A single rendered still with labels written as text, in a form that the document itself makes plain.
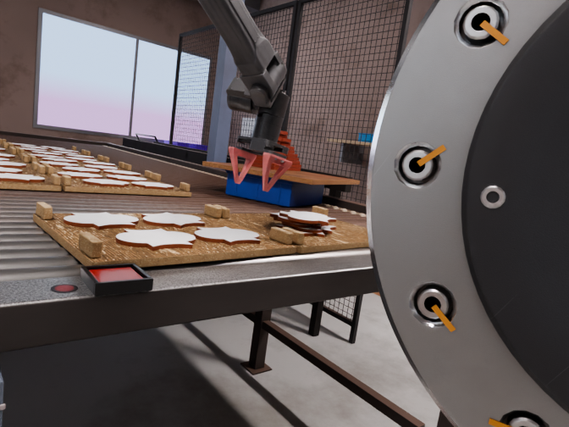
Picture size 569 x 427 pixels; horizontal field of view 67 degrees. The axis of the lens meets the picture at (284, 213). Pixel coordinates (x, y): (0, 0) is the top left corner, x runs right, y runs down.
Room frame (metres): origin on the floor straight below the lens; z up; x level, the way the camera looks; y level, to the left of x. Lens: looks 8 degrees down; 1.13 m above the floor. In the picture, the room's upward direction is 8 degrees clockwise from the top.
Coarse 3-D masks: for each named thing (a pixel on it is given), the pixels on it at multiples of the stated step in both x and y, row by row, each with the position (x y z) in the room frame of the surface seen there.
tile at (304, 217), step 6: (288, 216) 1.00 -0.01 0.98; (294, 216) 1.00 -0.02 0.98; (300, 216) 1.01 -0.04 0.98; (306, 216) 1.03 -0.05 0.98; (312, 216) 1.04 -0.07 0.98; (318, 216) 1.06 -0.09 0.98; (324, 216) 1.07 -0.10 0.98; (300, 222) 0.98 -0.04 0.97; (306, 222) 0.98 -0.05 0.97; (312, 222) 0.98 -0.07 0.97; (318, 222) 1.00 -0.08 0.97; (324, 222) 0.99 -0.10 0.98
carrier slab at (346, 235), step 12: (240, 216) 1.14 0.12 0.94; (252, 216) 1.17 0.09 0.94; (264, 216) 1.20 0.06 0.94; (252, 228) 1.00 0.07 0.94; (264, 228) 1.02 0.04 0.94; (336, 228) 1.17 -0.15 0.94; (348, 228) 1.19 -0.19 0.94; (360, 228) 1.22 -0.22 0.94; (312, 240) 0.96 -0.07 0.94; (324, 240) 0.98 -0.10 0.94; (336, 240) 1.00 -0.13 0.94; (348, 240) 1.02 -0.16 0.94; (360, 240) 1.04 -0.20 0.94; (300, 252) 0.87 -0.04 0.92
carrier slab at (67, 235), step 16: (48, 224) 0.77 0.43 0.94; (64, 224) 0.79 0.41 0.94; (144, 224) 0.88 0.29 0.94; (208, 224) 0.98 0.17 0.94; (224, 224) 1.00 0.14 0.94; (64, 240) 0.68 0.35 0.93; (112, 240) 0.72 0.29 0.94; (272, 240) 0.90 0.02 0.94; (80, 256) 0.62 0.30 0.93; (112, 256) 0.63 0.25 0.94; (128, 256) 0.64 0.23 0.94; (144, 256) 0.65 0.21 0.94; (160, 256) 0.66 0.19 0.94; (176, 256) 0.68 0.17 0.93; (192, 256) 0.70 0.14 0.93; (208, 256) 0.72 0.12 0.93; (224, 256) 0.74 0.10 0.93; (240, 256) 0.77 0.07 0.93; (256, 256) 0.79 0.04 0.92
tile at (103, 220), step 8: (72, 216) 0.82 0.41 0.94; (80, 216) 0.83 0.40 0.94; (88, 216) 0.84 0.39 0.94; (96, 216) 0.85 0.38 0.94; (104, 216) 0.86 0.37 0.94; (112, 216) 0.87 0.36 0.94; (120, 216) 0.89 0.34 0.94; (128, 216) 0.90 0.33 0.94; (72, 224) 0.78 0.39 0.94; (80, 224) 0.78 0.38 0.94; (88, 224) 0.79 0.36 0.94; (96, 224) 0.79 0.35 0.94; (104, 224) 0.80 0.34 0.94; (112, 224) 0.81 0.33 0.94; (120, 224) 0.82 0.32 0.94; (128, 224) 0.83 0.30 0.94; (136, 224) 0.87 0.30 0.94
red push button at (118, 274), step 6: (90, 270) 0.57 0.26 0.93; (96, 270) 0.57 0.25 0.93; (102, 270) 0.58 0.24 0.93; (108, 270) 0.58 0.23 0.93; (114, 270) 0.58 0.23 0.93; (120, 270) 0.59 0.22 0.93; (126, 270) 0.59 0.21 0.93; (132, 270) 0.59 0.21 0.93; (96, 276) 0.55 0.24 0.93; (102, 276) 0.55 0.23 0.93; (108, 276) 0.56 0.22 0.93; (114, 276) 0.56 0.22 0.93; (120, 276) 0.56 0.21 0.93; (126, 276) 0.56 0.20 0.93; (132, 276) 0.57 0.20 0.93; (138, 276) 0.57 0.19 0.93
